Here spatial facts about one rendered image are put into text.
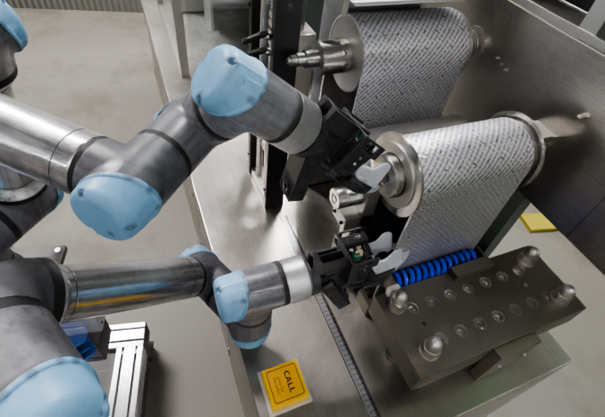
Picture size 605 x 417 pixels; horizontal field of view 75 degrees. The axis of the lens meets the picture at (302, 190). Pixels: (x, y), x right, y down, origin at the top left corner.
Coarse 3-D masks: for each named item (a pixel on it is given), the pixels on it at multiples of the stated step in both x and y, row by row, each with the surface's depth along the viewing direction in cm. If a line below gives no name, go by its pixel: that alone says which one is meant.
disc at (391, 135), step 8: (384, 136) 67; (392, 136) 65; (400, 136) 63; (400, 144) 63; (408, 144) 61; (408, 152) 62; (416, 152) 60; (416, 160) 60; (416, 168) 60; (416, 176) 61; (416, 184) 61; (416, 192) 62; (384, 200) 71; (416, 200) 62; (392, 208) 69; (400, 208) 67; (408, 208) 65; (416, 208) 63; (400, 216) 68
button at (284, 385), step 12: (264, 372) 74; (276, 372) 74; (288, 372) 74; (300, 372) 74; (264, 384) 74; (276, 384) 72; (288, 384) 73; (300, 384) 73; (276, 396) 71; (288, 396) 71; (300, 396) 71; (276, 408) 70
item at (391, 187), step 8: (376, 160) 67; (384, 160) 65; (392, 160) 63; (400, 160) 64; (392, 168) 63; (400, 168) 63; (384, 176) 66; (392, 176) 64; (400, 176) 63; (384, 184) 67; (392, 184) 64; (400, 184) 63; (384, 192) 67; (392, 192) 65; (400, 192) 64
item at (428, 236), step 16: (512, 192) 74; (448, 208) 69; (464, 208) 71; (480, 208) 74; (496, 208) 77; (416, 224) 69; (432, 224) 71; (448, 224) 74; (464, 224) 76; (480, 224) 79; (400, 240) 71; (416, 240) 74; (432, 240) 76; (448, 240) 79; (464, 240) 82; (416, 256) 79; (432, 256) 82
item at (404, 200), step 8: (384, 144) 67; (392, 144) 65; (384, 152) 67; (392, 152) 65; (400, 152) 63; (408, 160) 61; (408, 168) 62; (408, 176) 62; (408, 184) 63; (408, 192) 63; (392, 200) 68; (400, 200) 66; (408, 200) 64
